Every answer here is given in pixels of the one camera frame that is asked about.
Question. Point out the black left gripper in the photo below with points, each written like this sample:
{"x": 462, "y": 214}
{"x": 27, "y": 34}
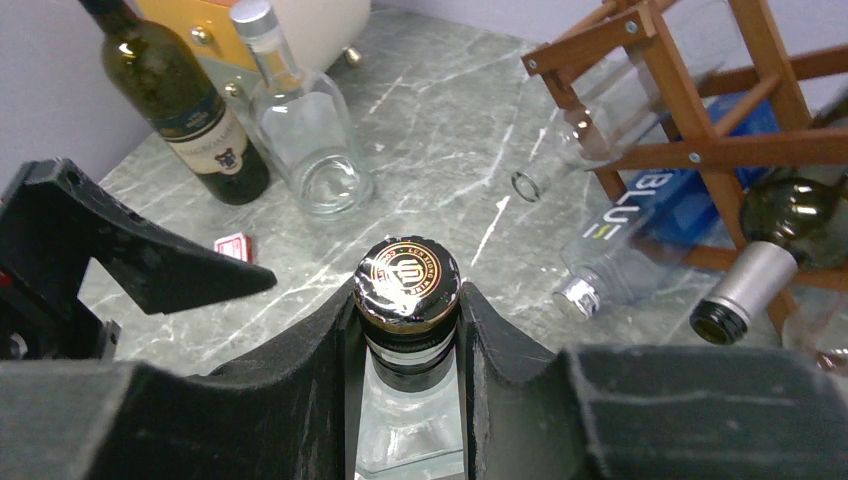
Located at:
{"x": 54, "y": 220}

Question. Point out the dark bottle cream label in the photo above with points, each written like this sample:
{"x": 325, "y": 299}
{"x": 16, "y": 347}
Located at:
{"x": 155, "y": 70}

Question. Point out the clear bottle silver cap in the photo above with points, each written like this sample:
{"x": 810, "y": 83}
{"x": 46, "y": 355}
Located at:
{"x": 302, "y": 120}

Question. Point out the clear glass bottle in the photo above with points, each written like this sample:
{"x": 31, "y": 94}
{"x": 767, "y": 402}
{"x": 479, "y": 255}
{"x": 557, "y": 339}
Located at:
{"x": 617, "y": 104}

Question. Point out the green wine bottle brown label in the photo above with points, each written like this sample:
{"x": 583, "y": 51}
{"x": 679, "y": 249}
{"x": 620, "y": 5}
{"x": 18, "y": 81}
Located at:
{"x": 792, "y": 222}

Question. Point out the brown wooden wine rack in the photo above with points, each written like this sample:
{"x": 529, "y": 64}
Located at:
{"x": 733, "y": 109}

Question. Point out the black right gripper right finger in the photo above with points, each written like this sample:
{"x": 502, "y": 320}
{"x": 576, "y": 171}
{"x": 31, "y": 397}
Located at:
{"x": 640, "y": 411}

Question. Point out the small red white card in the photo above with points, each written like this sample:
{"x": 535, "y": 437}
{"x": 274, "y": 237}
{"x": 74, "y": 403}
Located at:
{"x": 238, "y": 246}

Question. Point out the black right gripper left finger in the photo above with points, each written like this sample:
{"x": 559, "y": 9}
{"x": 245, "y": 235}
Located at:
{"x": 286, "y": 410}

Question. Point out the small dark bottle gold cap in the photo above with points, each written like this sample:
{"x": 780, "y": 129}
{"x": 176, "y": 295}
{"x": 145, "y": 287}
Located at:
{"x": 407, "y": 289}

